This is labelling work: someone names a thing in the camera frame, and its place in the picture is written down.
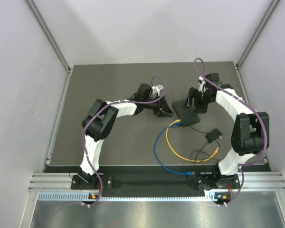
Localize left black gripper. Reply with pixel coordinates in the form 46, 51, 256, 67
143, 94, 175, 117

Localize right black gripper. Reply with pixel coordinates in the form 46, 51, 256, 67
182, 87, 213, 114

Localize yellow ethernet cable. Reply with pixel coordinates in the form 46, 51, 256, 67
165, 119, 220, 163

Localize black network switch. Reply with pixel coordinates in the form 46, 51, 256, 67
172, 99, 200, 127

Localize blue ethernet cable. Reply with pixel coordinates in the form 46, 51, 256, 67
152, 123, 195, 176

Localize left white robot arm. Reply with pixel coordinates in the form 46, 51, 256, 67
78, 83, 174, 189

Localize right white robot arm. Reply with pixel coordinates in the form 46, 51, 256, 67
183, 73, 269, 188

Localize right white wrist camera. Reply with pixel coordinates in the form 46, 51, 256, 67
198, 76, 207, 93

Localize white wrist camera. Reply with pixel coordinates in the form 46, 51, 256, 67
198, 76, 207, 93
152, 85, 164, 97

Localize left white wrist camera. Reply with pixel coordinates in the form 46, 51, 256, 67
152, 85, 164, 97

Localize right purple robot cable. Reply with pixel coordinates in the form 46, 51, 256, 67
193, 57, 269, 207

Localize black power adapter cable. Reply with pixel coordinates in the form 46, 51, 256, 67
189, 125, 224, 167

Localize grey slotted cable duct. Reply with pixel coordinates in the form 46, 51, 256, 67
38, 191, 228, 202

